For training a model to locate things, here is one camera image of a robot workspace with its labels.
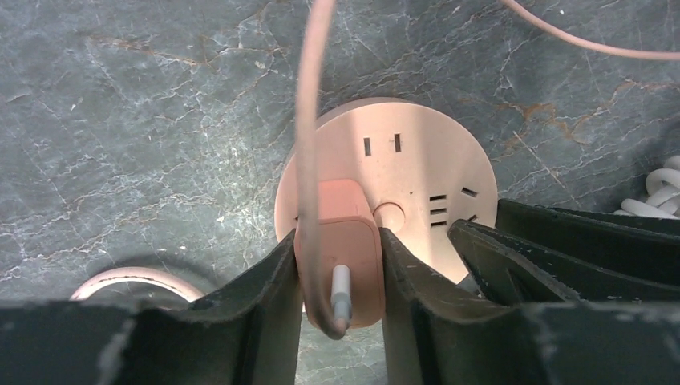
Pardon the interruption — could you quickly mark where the small pink usb charger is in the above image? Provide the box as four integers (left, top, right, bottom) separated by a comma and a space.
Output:
294, 179, 385, 329

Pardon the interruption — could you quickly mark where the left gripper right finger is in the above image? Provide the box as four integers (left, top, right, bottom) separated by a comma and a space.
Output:
381, 229, 679, 384

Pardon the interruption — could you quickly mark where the pink round socket hub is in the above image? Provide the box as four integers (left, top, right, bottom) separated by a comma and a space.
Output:
274, 98, 498, 283

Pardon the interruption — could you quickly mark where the thin pink cable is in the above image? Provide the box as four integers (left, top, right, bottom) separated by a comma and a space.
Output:
294, 0, 680, 341

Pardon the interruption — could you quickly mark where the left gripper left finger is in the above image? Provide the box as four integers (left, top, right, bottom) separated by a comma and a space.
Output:
1, 234, 302, 384

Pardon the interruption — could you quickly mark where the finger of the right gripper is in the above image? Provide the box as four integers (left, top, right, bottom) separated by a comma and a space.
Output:
447, 220, 679, 303
496, 199, 679, 286

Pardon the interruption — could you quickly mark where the white coiled cable bundle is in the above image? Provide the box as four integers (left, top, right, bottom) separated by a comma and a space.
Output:
613, 155, 680, 220

